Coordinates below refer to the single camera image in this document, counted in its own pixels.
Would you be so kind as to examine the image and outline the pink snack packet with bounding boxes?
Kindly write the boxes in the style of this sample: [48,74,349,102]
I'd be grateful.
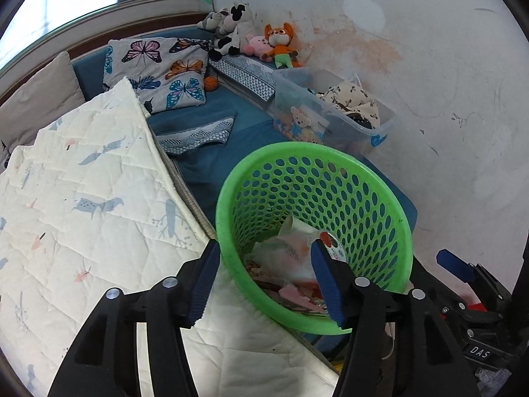
[277,283,321,311]

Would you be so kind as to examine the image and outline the teddy bear print bag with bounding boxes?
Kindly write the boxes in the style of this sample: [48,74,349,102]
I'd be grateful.
[275,105,327,143]

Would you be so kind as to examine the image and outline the pink plush toy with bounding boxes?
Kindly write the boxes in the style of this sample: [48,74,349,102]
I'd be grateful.
[243,35,271,59]

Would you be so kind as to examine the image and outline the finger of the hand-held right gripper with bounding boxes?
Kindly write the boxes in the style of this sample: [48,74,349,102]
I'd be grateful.
[412,257,471,316]
[436,249,513,313]

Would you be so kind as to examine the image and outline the orange fox plush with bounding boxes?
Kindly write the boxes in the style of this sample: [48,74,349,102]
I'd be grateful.
[261,22,302,69]

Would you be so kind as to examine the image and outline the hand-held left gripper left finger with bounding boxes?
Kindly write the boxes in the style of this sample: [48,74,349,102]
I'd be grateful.
[47,238,222,397]

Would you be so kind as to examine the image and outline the beige cushion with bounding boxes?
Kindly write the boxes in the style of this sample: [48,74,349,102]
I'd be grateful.
[0,52,86,150]

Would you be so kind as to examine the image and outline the folded grey patterned cloth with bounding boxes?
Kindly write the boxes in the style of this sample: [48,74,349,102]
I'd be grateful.
[155,110,238,155]

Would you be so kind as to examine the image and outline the blue sofa bed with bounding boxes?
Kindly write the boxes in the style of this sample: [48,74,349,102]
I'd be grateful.
[70,27,418,236]

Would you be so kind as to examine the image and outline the small butterfly print pillow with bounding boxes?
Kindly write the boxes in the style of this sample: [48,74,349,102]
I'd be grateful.
[128,60,207,114]

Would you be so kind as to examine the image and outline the black white cow plush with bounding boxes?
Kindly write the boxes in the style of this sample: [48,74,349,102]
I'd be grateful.
[208,2,254,62]

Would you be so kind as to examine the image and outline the cream patterned cloth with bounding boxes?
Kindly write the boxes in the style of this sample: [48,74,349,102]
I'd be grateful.
[316,83,381,129]

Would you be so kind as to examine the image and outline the clear plastic storage box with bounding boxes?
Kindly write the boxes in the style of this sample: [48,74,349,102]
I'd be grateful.
[266,67,397,158]

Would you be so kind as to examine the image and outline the red white printed lid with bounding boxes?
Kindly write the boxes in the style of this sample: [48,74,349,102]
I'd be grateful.
[252,215,331,284]

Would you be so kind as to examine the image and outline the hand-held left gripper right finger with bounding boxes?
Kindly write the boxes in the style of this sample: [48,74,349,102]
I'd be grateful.
[310,240,482,397]

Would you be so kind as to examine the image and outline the blue white patterned mat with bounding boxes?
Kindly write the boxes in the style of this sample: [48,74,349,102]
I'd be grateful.
[209,56,277,102]

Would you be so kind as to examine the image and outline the white quilted blanket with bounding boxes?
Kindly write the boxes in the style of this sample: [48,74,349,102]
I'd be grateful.
[0,76,344,397]

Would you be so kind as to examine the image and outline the large butterfly print pillow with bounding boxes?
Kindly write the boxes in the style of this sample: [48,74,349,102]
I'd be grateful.
[102,37,212,92]

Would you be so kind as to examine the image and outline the green plastic basket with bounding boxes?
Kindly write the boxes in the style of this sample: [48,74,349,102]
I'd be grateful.
[215,141,414,335]

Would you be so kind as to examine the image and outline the grey plush toy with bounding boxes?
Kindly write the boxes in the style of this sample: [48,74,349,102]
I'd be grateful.
[196,10,224,30]

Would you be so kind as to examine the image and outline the window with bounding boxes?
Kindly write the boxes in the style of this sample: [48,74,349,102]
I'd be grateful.
[0,0,197,50]

